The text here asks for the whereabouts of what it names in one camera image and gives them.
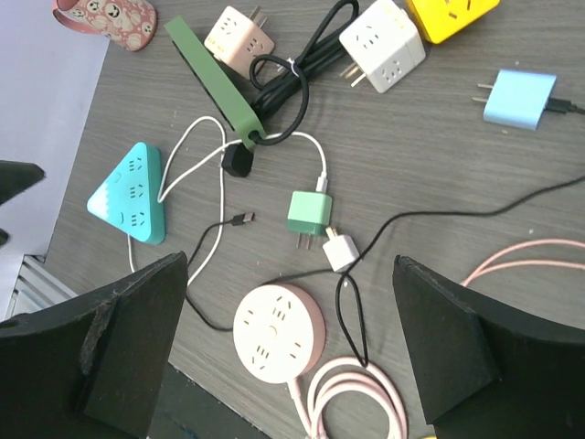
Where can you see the green power strip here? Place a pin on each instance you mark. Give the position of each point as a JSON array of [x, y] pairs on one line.
[[217, 84]]

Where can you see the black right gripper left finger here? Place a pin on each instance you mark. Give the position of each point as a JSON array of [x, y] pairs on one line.
[[92, 366]]

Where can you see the white cube adapter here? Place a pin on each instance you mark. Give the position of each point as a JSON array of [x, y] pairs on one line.
[[384, 45]]

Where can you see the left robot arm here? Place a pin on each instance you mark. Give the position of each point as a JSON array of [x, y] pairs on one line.
[[16, 179]]

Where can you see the teal triangular socket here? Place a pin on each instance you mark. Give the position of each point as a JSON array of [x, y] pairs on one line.
[[127, 198]]

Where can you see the pink round socket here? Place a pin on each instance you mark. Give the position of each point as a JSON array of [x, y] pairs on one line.
[[278, 332]]

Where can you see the light blue charger plug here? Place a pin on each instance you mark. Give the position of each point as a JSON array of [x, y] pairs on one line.
[[517, 98]]

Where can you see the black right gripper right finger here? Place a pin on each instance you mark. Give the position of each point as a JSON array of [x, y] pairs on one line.
[[484, 369]]

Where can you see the pink floral mug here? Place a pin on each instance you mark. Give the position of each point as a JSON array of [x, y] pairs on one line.
[[129, 24]]

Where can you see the small white charger plug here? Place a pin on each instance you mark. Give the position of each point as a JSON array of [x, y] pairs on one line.
[[339, 249]]

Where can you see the green charger plug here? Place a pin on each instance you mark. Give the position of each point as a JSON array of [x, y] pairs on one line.
[[309, 215]]

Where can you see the peach cube socket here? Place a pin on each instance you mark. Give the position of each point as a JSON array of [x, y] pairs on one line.
[[236, 39]]

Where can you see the yellow cube socket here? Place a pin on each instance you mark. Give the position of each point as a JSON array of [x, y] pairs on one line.
[[438, 20]]

